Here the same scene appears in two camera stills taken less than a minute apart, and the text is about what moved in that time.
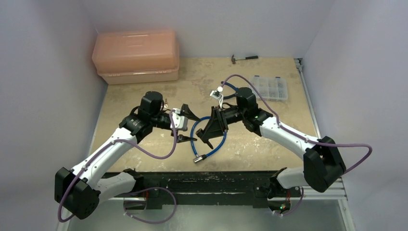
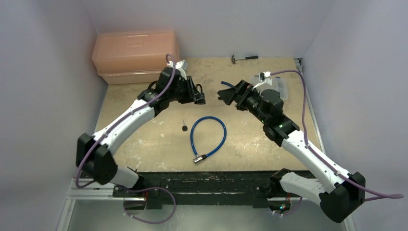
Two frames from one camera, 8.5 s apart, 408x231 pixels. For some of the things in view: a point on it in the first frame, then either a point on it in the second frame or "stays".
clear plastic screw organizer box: [275, 88] stays
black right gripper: [218, 122] → [240, 94]
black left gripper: [186, 112] → [192, 92]
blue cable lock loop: [197, 158] stays
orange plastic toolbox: [136, 57] stays
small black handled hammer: [233, 59] stays
